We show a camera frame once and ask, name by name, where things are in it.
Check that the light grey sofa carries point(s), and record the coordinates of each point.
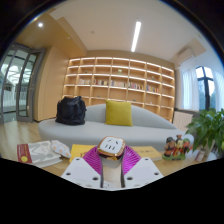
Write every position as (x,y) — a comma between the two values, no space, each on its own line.
(90,131)

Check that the large yellow book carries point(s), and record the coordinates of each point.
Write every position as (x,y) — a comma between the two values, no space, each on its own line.
(150,152)

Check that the white patterned pouch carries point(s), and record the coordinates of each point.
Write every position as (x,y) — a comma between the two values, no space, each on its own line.
(61,149)

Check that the grey-framed glass door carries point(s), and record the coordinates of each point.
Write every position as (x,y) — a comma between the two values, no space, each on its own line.
(21,83)

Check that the wooden wall shelf unit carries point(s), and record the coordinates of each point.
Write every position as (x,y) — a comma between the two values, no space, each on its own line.
(120,80)

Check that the red and grey book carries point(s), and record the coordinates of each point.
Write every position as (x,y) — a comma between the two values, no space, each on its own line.
(38,153)

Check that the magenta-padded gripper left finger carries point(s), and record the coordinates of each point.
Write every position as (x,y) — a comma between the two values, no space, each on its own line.
(81,170)

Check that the beige slatted low cabinet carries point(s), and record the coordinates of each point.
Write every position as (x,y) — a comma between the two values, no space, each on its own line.
(182,120)

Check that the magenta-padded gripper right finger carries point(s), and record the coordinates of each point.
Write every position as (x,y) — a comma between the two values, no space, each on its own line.
(141,171)

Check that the long ceiling light strip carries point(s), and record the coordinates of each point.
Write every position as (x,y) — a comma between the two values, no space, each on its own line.
(136,36)

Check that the small white and pink box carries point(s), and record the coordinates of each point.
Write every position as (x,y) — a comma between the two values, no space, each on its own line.
(200,156)

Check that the white charger block gold band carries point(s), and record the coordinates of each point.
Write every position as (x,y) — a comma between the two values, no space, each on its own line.
(111,146)

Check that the yellow cushion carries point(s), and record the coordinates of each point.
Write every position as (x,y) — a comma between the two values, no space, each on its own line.
(118,113)

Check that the colourful three-figure figurine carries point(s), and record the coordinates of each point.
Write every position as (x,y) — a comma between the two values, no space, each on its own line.
(176,148)

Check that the yellow and orange book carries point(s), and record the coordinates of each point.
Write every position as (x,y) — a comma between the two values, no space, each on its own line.
(80,150)

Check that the round ceiling spotlight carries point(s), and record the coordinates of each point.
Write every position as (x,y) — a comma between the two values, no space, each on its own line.
(40,24)

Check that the black bag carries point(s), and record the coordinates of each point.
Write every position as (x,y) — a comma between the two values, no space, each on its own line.
(70,111)

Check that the white sheer curtain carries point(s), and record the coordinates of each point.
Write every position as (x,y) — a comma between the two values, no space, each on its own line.
(189,88)

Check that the dark-framed window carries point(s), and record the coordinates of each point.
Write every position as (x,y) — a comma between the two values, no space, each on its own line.
(208,86)

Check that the green potted plant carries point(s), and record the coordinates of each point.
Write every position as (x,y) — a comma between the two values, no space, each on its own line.
(208,130)

